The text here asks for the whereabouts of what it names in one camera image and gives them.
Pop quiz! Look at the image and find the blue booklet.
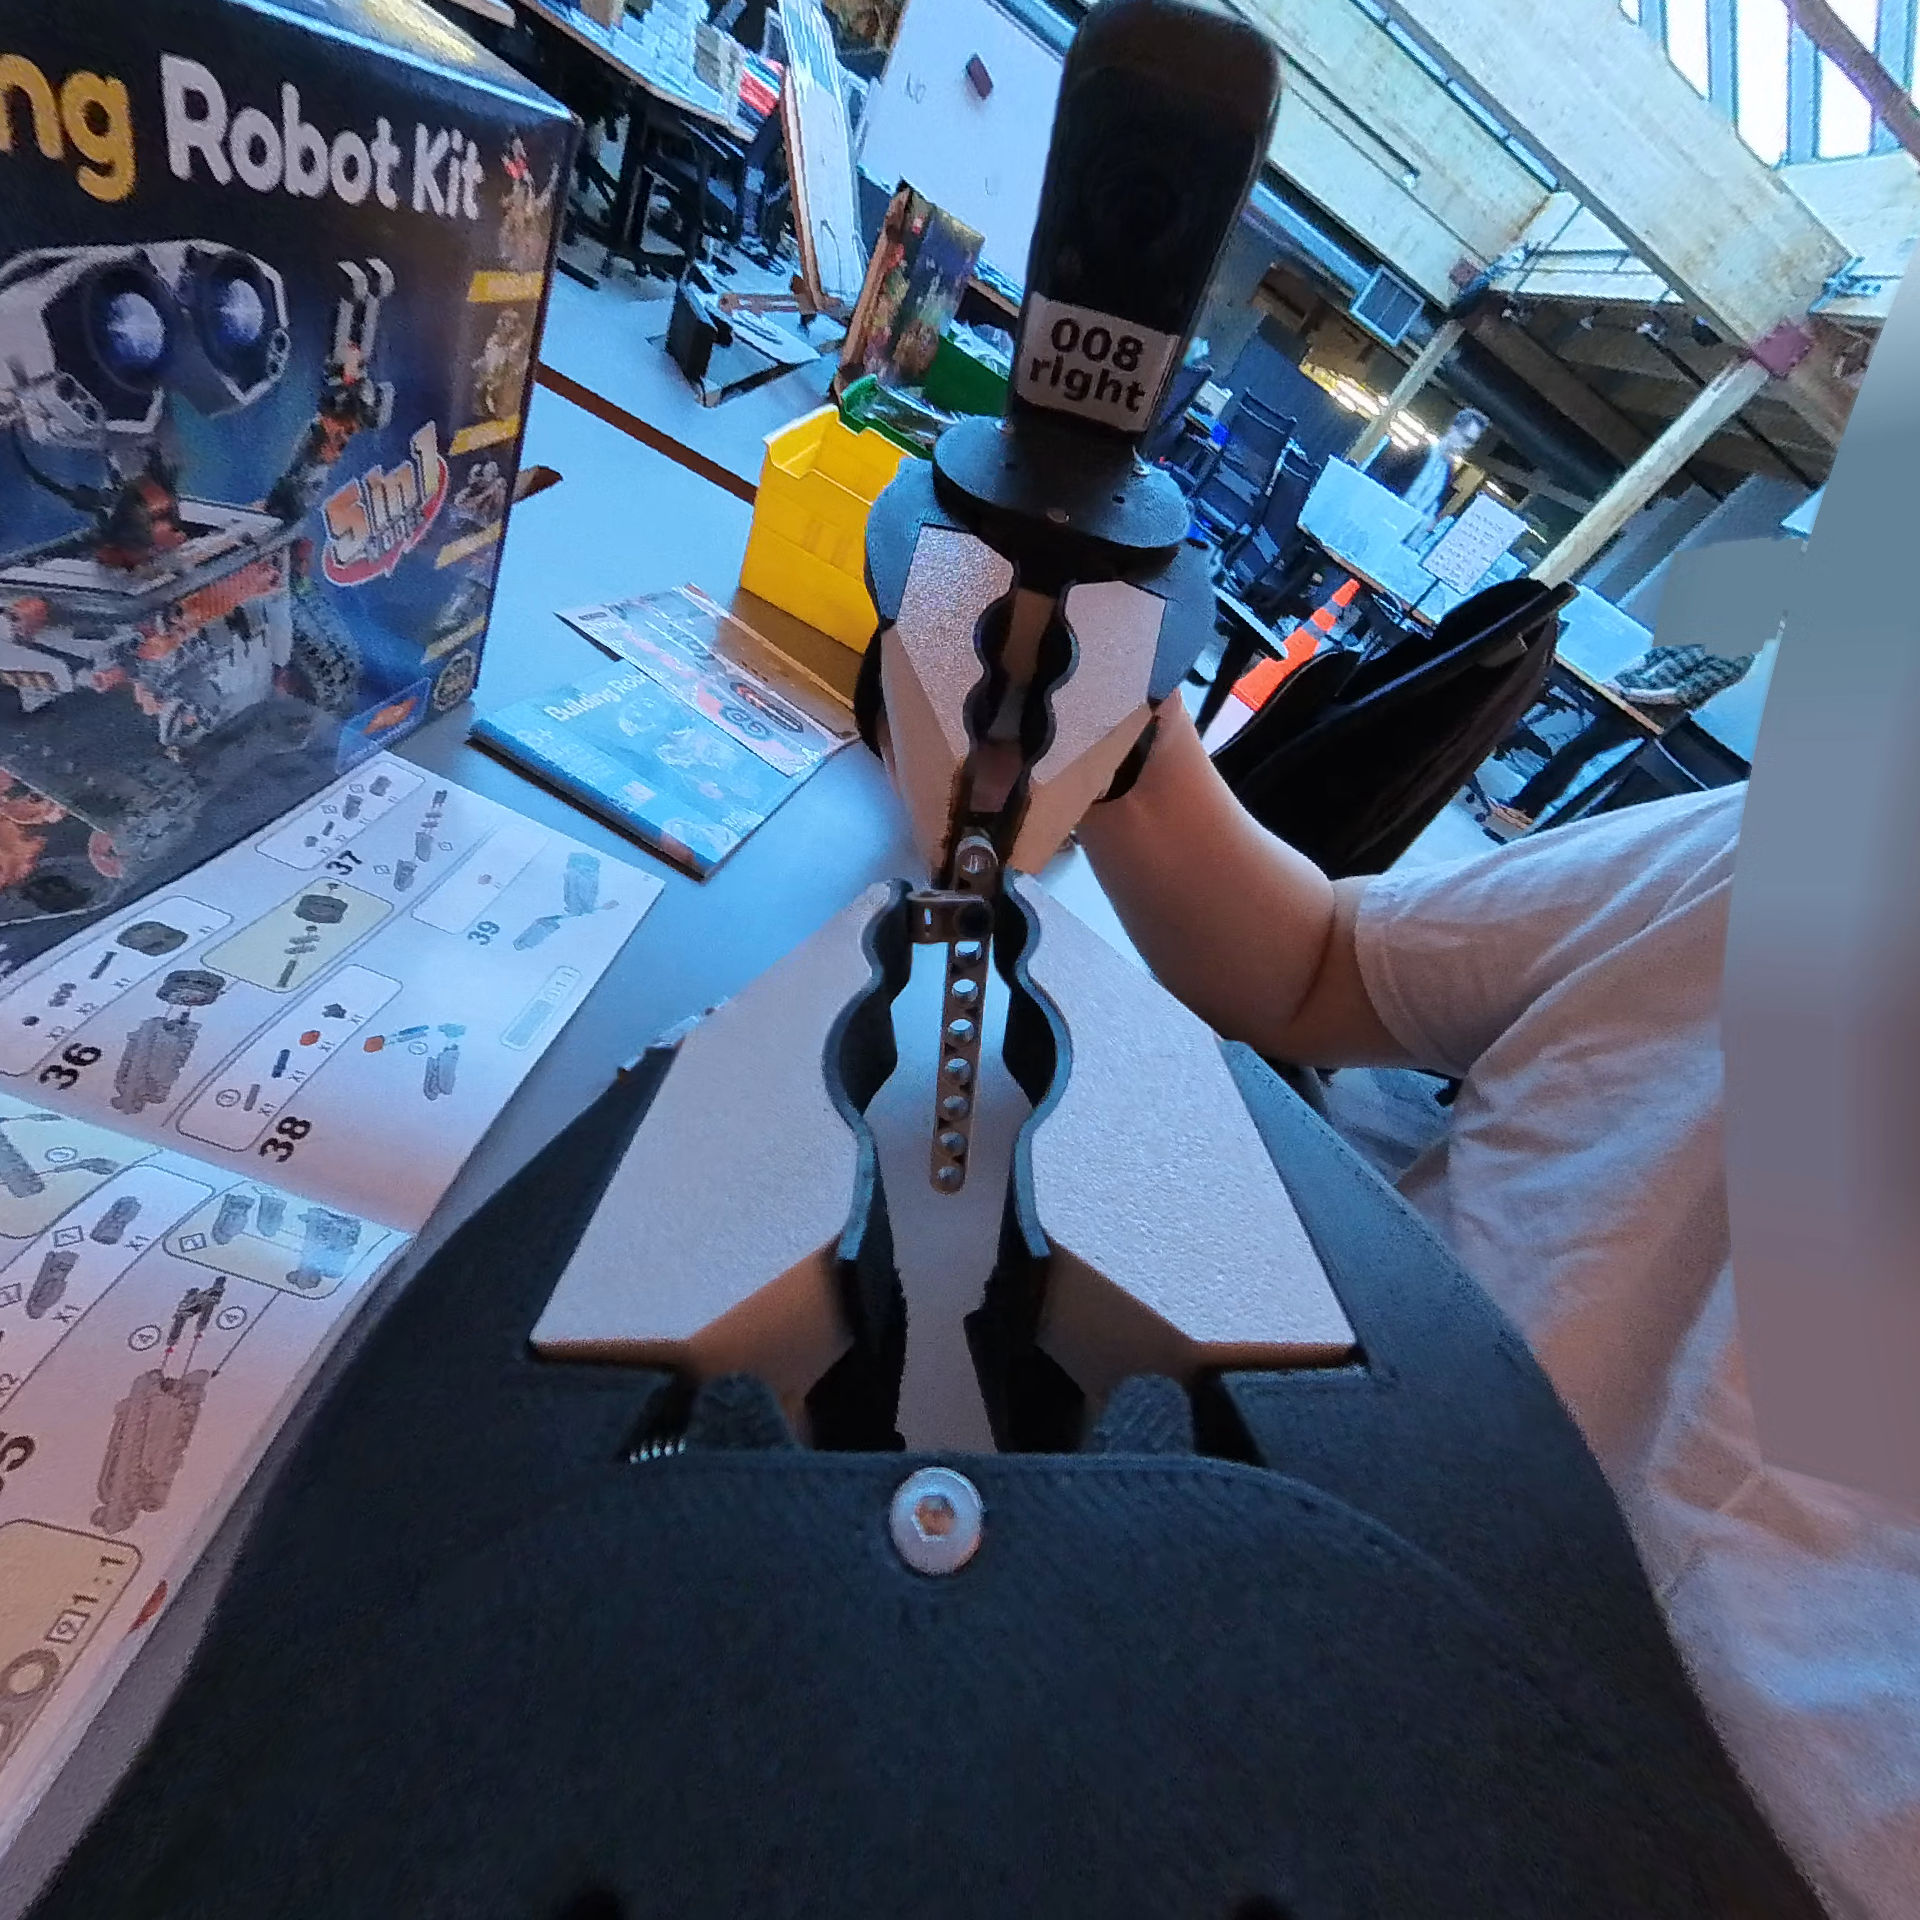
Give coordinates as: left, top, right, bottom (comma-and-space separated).
470, 682, 842, 877

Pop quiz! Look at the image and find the black office chair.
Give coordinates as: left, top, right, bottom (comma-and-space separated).
1169, 364, 1324, 586
1211, 579, 1576, 877

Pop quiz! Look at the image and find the red striped leaflet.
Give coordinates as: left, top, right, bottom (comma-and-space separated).
554, 581, 867, 779

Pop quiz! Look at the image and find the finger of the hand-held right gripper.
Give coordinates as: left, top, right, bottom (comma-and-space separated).
992, 579, 1164, 876
883, 524, 1027, 876

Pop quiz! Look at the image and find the open instruction manual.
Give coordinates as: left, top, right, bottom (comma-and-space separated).
0, 747, 665, 1824

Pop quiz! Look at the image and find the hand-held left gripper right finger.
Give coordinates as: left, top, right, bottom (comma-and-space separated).
960, 876, 1364, 1452

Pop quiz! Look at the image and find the orange traffic cone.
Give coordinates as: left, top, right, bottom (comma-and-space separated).
1198, 579, 1364, 750

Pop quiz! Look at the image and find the person in white t-shirt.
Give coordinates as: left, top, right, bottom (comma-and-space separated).
1321, 779, 1920, 1920

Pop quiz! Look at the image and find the black stand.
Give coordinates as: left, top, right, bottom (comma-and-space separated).
663, 283, 820, 409

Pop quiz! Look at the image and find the grey perforated building beam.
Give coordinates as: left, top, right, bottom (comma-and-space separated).
904, 888, 997, 1197

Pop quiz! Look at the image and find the robot kit box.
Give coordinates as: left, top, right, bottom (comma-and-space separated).
0, 0, 585, 977

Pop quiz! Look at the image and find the person's right forearm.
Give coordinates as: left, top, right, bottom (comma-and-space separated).
1070, 704, 1484, 1075

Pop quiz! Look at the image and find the green plastic bin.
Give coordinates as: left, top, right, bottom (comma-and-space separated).
839, 375, 1008, 451

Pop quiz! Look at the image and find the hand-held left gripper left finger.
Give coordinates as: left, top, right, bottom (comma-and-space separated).
529, 882, 908, 1448

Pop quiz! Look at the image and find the colourful toy box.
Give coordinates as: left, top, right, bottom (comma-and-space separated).
837, 184, 985, 394

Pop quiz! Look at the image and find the yellow plastic bin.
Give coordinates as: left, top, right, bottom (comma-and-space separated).
738, 401, 941, 658

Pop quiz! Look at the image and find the plaid cloth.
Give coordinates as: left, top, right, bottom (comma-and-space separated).
1612, 645, 1742, 709

